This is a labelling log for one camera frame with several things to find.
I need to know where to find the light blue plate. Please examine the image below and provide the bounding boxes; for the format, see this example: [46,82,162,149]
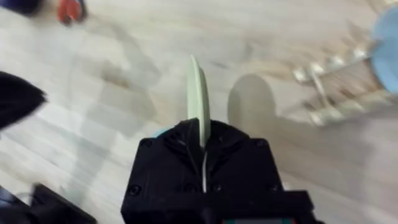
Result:
[369,5,398,95]

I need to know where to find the dark blue object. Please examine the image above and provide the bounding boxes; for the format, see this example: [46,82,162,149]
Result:
[0,0,45,17]

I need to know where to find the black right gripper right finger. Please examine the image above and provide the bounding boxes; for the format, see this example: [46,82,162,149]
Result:
[203,119,284,194]

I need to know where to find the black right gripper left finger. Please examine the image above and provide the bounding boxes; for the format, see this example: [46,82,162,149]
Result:
[120,118,206,224]

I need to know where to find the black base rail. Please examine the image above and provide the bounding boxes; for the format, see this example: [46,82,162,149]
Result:
[0,182,98,224]

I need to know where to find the pale green plate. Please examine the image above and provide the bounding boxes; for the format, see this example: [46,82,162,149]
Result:
[185,55,212,149]

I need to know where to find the red tool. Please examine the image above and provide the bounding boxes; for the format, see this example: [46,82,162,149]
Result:
[57,0,88,26]

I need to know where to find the wire dish rack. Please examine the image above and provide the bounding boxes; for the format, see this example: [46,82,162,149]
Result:
[291,46,398,127]

